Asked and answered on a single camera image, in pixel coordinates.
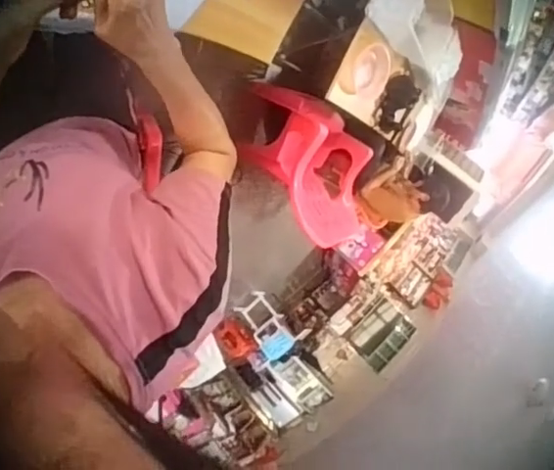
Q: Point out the red items on counter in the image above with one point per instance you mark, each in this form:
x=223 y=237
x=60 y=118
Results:
x=438 y=291

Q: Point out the shelf of packaged goods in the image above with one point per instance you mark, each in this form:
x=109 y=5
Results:
x=243 y=406

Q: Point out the rack of hair packets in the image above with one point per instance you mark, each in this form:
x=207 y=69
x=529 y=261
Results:
x=546 y=73

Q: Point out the red banner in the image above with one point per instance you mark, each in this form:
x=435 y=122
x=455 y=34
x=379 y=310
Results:
x=470 y=83

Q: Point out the person's right hand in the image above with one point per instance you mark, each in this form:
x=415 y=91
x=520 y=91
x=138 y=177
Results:
x=127 y=19

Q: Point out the pink flowered box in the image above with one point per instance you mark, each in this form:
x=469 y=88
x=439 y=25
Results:
x=360 y=247

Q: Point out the black box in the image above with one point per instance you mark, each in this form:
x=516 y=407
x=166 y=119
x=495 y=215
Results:
x=448 y=191

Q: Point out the blue plastic item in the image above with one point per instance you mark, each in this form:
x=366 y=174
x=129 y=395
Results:
x=278 y=346

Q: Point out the red plastic comb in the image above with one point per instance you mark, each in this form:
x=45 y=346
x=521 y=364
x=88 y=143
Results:
x=151 y=152

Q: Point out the white plastic sheet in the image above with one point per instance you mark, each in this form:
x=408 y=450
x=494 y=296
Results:
x=419 y=39

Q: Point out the red plastic chair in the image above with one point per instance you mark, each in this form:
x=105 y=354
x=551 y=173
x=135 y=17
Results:
x=321 y=176

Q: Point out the display board with ear picture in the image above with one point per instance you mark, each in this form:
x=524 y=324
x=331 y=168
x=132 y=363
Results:
x=362 y=68

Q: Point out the counter of small goods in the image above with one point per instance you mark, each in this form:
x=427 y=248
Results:
x=419 y=259

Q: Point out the red plastic crate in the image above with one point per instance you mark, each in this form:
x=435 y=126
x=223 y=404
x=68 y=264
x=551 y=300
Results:
x=235 y=338

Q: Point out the yellow wooden table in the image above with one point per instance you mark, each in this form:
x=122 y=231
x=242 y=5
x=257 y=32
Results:
x=238 y=29

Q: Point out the white frame stool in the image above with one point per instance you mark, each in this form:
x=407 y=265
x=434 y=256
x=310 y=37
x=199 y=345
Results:
x=257 y=311

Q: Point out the glass display case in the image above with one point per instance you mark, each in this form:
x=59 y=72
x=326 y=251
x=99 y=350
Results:
x=380 y=333

